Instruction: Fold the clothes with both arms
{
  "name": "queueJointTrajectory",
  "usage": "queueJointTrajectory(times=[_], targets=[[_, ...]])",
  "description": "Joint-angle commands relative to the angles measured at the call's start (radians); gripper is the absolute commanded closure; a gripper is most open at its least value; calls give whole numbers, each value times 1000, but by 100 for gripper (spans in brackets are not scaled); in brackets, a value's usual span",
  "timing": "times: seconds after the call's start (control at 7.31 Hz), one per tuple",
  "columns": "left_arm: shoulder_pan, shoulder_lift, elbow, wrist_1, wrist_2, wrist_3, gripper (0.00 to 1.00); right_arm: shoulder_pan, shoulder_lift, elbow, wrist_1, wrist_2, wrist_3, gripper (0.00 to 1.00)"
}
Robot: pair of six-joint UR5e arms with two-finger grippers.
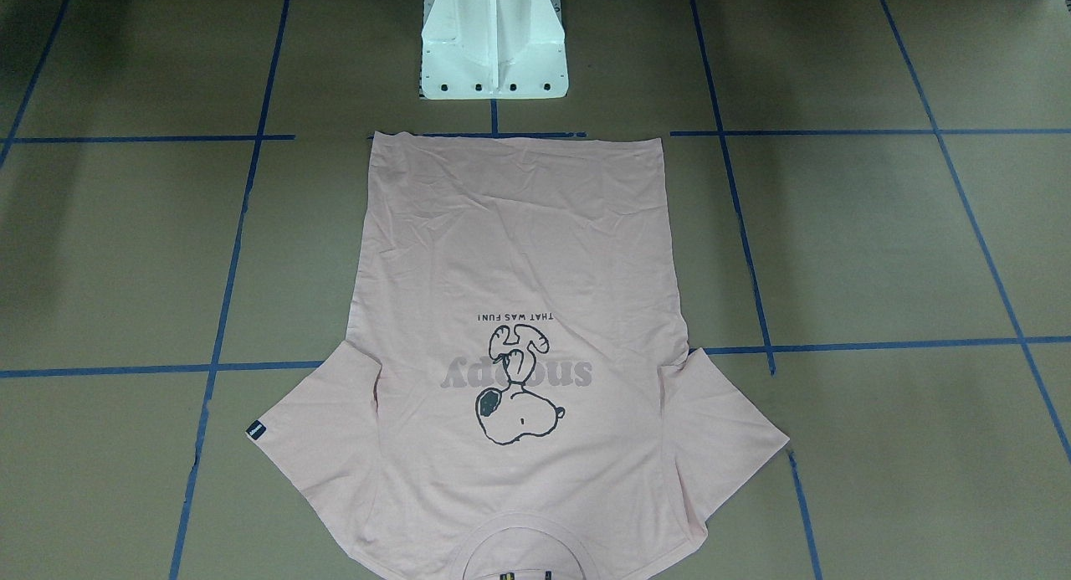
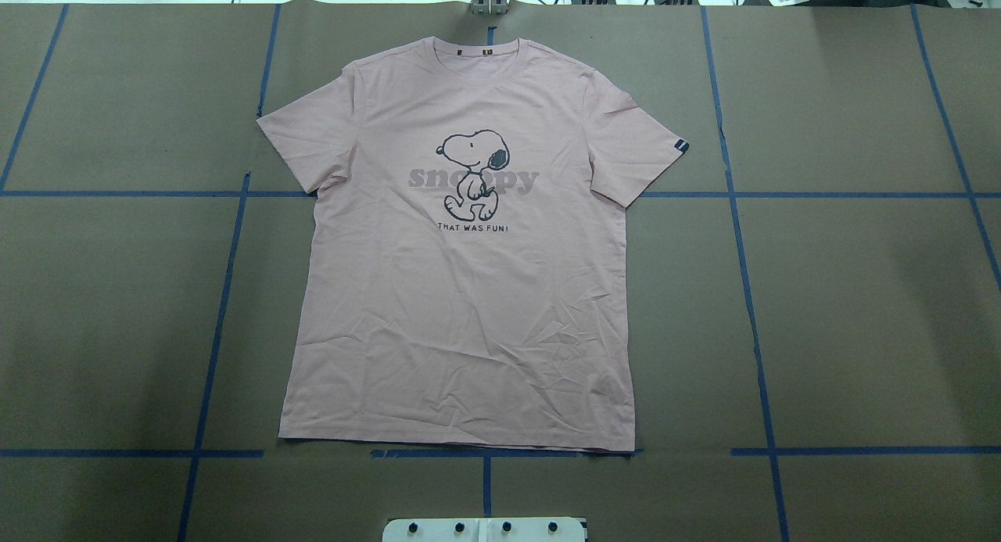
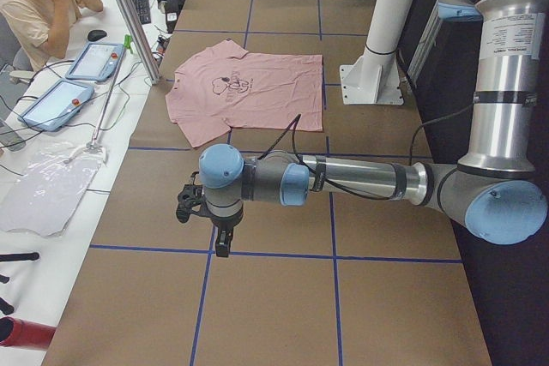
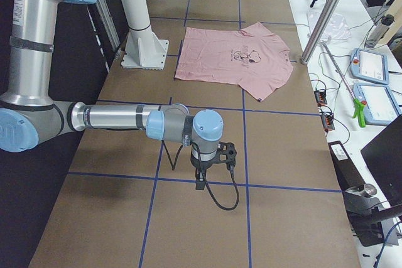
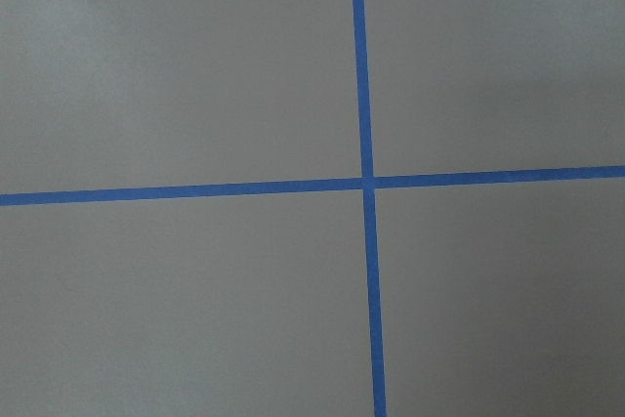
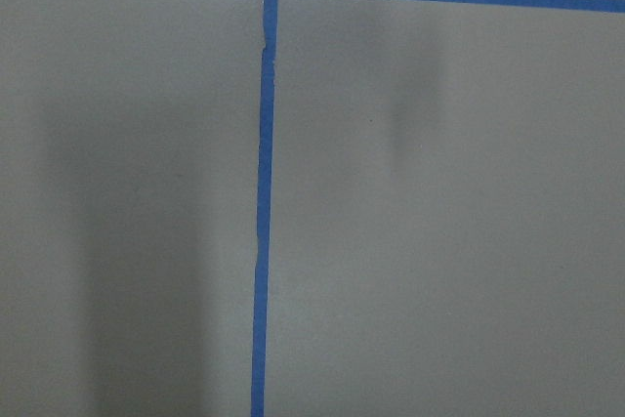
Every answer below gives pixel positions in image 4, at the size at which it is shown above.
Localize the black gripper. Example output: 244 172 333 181
190 154 219 190

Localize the pink Snoopy t-shirt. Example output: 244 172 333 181
175 23 293 101

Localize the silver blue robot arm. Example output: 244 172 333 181
1 0 229 190

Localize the black box with white label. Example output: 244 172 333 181
328 141 366 191

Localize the silver metal cylinder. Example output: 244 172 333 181
359 183 378 198

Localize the black monitor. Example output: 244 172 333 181
361 117 402 205

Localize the lower teach pendant tablet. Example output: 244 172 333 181
353 83 401 126

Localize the teach pendant tablet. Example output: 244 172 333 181
350 48 389 85
353 83 401 126

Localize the clear plastic bag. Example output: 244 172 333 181
307 9 351 41

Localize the upper teach pendant tablet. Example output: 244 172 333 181
350 48 389 85

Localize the clear water bottle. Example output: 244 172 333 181
365 14 394 48

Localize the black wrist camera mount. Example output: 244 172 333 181
216 142 237 166

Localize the black braided camera cable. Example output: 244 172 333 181
192 142 240 212

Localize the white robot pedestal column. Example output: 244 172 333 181
121 0 169 70

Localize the green handled reacher grabber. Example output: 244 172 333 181
320 40 367 128

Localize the aluminium frame post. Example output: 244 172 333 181
301 0 340 65

